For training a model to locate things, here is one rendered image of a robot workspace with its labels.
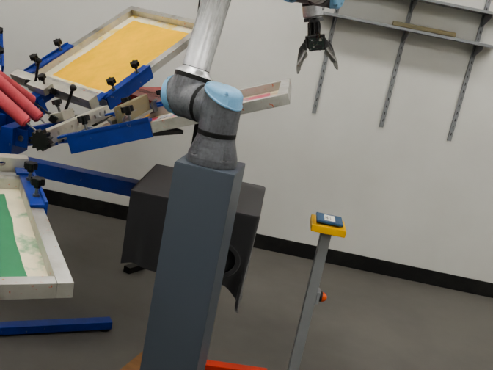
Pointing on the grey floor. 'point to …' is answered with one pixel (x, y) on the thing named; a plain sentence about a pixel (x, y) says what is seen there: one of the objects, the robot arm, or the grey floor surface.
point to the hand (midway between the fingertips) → (317, 72)
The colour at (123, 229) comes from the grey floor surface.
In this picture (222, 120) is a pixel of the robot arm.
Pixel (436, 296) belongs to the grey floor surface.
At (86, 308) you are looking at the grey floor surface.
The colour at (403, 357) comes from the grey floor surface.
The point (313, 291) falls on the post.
